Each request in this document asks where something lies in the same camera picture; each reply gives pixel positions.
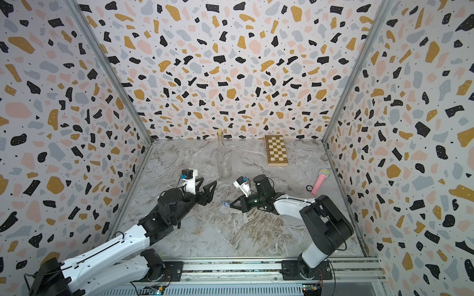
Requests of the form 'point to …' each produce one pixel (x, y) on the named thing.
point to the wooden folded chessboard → (276, 150)
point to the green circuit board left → (154, 290)
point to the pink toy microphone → (323, 174)
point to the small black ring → (309, 185)
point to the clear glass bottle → (223, 162)
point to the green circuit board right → (313, 289)
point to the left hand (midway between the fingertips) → (212, 180)
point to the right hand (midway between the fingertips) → (232, 206)
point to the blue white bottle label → (226, 203)
